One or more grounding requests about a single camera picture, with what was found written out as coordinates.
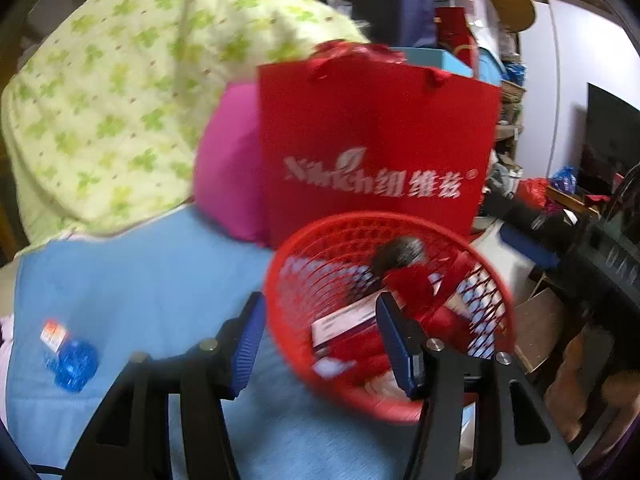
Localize small blue plastic bag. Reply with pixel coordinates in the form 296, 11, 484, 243
550, 165, 578, 193

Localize blue white medicine box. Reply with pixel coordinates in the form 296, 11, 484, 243
450, 275, 501, 321

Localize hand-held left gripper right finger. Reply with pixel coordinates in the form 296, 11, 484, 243
375, 292, 583, 480

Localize blue towel blanket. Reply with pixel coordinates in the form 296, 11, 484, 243
10, 210, 476, 480

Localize red plastic bag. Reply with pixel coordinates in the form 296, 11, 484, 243
382, 265, 436, 321
320, 330, 401, 381
517, 178, 551, 208

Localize red paper gift bag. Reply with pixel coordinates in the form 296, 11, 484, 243
257, 55, 503, 251

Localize green clover print quilt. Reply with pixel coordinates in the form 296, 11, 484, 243
0, 0, 371, 251

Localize person's right hand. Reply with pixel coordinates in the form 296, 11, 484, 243
545, 322, 640, 461

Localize light blue cardboard box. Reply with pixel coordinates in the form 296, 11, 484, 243
390, 46, 473, 81

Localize black plastic bag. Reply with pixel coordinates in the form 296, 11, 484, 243
370, 237, 428, 278

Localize red plastic bag on shelf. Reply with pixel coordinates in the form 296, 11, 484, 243
517, 178, 551, 208

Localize brown cardboard box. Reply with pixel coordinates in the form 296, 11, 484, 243
512, 287, 568, 376

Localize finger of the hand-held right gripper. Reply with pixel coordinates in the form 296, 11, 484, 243
502, 199, 576, 233
499, 222, 568, 271

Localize orange white medicine box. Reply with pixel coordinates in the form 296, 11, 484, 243
40, 321, 68, 351

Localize red mesh plastic basket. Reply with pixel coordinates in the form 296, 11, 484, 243
264, 212, 517, 425

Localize pink pillow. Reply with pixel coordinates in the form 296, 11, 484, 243
192, 82, 273, 248

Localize crumpled red bag in gift bag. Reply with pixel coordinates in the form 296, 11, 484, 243
312, 40, 406, 63

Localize black television screen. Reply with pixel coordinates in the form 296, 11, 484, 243
580, 82, 640, 198

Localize navy tote bag orange handles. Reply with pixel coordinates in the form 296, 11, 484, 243
350, 0, 436, 48

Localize tall red gift box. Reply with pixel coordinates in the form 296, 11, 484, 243
435, 6, 478, 61

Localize long white box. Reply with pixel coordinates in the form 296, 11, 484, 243
310, 300, 401, 351

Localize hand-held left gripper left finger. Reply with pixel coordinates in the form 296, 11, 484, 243
65, 291, 267, 480

